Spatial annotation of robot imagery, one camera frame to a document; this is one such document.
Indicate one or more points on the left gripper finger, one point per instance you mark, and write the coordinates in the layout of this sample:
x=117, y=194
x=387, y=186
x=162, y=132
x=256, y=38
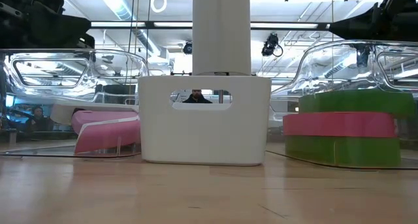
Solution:
x=65, y=34

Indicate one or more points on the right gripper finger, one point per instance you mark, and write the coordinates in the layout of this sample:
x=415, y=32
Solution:
x=352, y=29

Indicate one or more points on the pink-red tape roll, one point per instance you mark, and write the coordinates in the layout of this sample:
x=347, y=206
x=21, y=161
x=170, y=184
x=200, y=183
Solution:
x=339, y=124

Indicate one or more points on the pink and white stapler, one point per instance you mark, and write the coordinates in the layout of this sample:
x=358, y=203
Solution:
x=107, y=132

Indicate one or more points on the clear plastic bin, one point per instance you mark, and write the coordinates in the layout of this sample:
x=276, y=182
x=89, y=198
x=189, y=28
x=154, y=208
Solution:
x=343, y=64
x=49, y=77

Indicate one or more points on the person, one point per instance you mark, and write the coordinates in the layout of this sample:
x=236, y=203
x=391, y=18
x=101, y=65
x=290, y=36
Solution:
x=38, y=119
x=197, y=98

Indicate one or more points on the white lamp with wooden base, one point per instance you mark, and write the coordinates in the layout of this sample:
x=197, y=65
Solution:
x=221, y=31

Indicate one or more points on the white plastic bin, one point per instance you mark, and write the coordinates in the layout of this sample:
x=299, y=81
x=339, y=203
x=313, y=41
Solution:
x=202, y=136

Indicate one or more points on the black ceiling camera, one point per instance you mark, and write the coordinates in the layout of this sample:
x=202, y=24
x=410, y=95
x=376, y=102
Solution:
x=270, y=44
x=187, y=47

